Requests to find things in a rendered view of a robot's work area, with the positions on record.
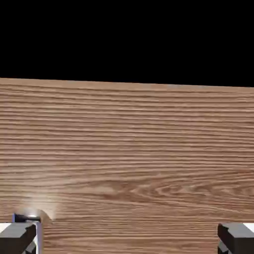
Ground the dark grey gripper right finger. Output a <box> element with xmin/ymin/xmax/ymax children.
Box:
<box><xmin>217</xmin><ymin>222</ymin><xmax>254</xmax><ymax>254</ymax></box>

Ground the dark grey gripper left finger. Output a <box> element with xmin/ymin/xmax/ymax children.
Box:
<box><xmin>0</xmin><ymin>222</ymin><xmax>38</xmax><ymax>254</ymax></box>

